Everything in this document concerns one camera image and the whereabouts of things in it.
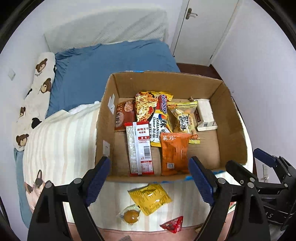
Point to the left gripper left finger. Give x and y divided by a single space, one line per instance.
49 220

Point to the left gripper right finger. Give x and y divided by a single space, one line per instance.
249 220

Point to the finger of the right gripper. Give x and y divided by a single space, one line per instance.
269 160
242 175

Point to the red chocolate snack bag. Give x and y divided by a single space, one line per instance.
174 225

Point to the yellow snack packet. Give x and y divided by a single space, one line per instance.
150 198

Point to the striped cream pink blanket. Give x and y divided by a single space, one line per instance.
62 148

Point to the orange jelly cup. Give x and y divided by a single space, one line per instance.
130 215

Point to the white carton box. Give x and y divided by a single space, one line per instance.
205 117

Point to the orange snack packet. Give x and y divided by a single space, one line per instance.
174 153

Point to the yellow clear pastry packet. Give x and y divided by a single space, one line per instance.
184 114

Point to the red white striped packet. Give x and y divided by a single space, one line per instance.
139 148

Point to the bear print pillow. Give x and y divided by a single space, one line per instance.
36 103

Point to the Korean cheese noodle packet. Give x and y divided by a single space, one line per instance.
151 106

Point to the dark red snack packet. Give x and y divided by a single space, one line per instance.
125 114

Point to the blue bed sheet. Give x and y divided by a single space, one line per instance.
81 74

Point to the white door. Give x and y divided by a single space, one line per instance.
197 39

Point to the grey white folded quilt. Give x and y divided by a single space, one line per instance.
109 27

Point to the white wall socket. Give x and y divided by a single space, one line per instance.
11 74

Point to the metal door handle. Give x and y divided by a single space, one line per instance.
190 14

